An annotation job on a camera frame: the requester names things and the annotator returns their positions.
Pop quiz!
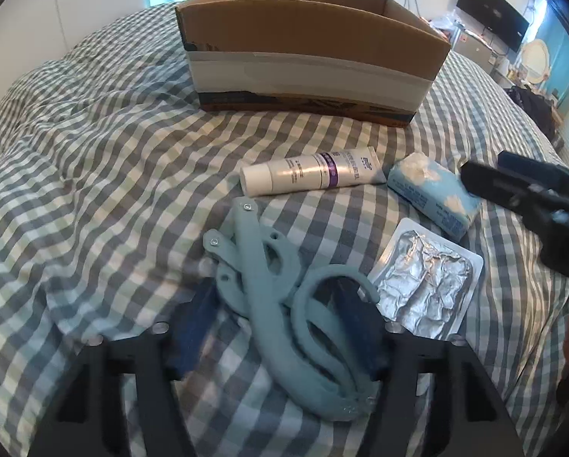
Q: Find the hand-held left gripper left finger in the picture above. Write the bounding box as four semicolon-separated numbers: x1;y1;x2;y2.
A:
27;280;222;457

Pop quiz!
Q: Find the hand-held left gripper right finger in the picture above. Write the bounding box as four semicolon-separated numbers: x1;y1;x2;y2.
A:
333;280;528;457

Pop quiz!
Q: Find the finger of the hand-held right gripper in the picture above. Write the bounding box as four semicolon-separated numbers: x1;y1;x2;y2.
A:
460;161;552;211
497;150;567;182

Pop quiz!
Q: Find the blue tissue packet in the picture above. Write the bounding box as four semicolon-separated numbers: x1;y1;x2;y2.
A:
388;152;483;243

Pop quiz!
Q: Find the light blue folding hanger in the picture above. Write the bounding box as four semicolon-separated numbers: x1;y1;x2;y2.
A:
203;197;381;422

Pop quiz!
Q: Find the brown cardboard box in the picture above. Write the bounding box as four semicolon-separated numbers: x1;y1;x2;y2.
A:
175;0;453;127

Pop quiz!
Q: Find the dark clothes pile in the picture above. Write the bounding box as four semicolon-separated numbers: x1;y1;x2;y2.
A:
507;85;559;140

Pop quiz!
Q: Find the silver foil blister pack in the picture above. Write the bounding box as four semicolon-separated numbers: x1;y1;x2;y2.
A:
367;217;485;342

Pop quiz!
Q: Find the oval white mirror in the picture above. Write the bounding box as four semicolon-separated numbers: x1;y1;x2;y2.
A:
519;40;550;87

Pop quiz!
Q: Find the light blue curtain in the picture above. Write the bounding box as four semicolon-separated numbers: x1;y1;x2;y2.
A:
536;0;569;153

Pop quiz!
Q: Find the black flat screen television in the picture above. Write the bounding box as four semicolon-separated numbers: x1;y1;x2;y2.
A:
456;0;531;54

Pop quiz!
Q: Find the white cream tube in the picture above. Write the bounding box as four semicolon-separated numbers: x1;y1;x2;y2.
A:
239;145;388;197

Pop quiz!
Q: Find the checked blanket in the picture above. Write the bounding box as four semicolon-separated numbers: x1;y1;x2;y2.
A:
0;2;569;457

